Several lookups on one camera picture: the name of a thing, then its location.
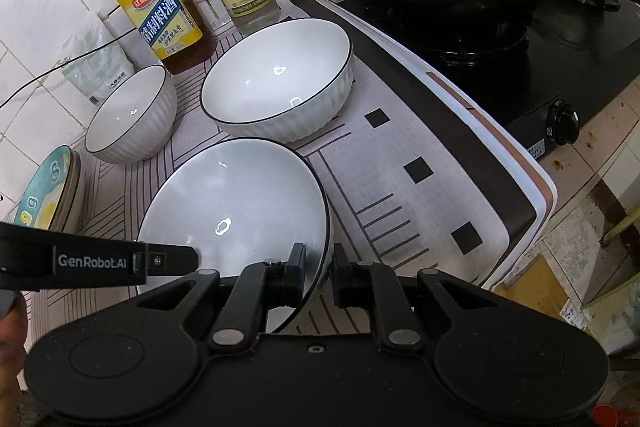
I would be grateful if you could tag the white ribbed bowl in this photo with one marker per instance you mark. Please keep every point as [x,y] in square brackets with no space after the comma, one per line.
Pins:
[130,107]
[275,72]
[225,197]

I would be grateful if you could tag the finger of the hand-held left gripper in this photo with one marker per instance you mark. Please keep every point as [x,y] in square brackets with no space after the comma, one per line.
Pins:
[172,259]

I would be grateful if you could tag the person's left hand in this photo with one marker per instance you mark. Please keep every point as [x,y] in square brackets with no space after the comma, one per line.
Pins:
[9,357]

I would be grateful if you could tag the black gas stove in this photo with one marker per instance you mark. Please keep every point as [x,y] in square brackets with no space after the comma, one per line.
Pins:
[500,77]

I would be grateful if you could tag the striped patterned tablecloth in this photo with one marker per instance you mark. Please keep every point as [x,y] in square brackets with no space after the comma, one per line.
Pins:
[425,217]

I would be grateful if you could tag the clear plastic bag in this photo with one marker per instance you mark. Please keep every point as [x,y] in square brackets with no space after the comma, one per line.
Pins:
[95,67]

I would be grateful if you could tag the black stove knob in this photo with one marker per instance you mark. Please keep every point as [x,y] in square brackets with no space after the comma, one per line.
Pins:
[562,122]

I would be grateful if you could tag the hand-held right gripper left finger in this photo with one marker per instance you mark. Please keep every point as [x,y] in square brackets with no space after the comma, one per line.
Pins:
[298,264]

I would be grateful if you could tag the brown cardboard box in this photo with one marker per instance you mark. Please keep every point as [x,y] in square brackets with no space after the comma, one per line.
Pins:
[545,292]

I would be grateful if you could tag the blue fried egg plate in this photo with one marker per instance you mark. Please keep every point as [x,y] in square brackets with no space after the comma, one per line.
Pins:
[42,202]

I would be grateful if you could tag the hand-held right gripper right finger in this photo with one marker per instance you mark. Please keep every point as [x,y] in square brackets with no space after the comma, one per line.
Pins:
[344,277]

